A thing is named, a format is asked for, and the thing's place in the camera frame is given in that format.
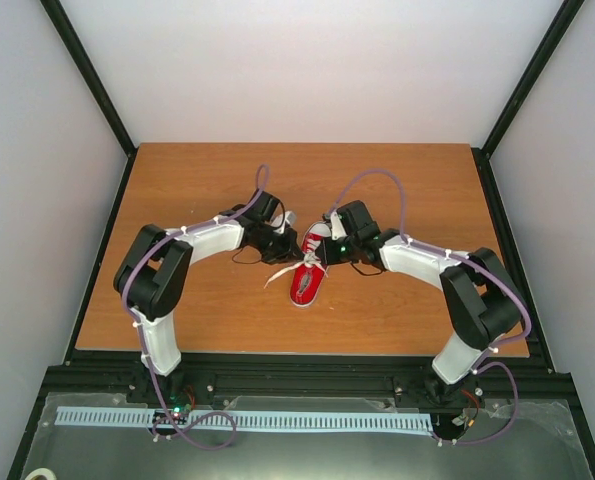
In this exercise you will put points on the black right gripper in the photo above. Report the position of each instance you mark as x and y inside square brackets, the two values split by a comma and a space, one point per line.
[328, 256]

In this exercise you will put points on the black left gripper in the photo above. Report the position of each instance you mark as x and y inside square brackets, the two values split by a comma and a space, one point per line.
[286, 254]

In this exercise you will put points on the red canvas sneaker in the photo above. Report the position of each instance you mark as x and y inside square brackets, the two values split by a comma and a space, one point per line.
[307, 282]

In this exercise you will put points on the white shoelace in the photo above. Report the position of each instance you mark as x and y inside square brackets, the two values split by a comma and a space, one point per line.
[309, 261]

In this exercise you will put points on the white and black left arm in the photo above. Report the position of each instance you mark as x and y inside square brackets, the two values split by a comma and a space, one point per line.
[152, 275]

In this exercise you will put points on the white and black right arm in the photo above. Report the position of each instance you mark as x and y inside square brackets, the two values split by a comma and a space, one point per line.
[483, 303]

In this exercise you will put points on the white tape roll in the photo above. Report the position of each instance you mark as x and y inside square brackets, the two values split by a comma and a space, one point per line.
[41, 474]

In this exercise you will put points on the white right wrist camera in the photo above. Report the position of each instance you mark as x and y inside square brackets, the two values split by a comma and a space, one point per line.
[334, 220]

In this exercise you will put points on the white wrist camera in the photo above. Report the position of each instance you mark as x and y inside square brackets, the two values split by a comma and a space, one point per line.
[283, 221]
[334, 220]

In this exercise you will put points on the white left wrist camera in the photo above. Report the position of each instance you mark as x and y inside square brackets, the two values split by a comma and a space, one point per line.
[283, 221]

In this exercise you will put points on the white slotted cable duct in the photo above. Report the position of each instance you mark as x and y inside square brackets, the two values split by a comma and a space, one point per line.
[248, 421]

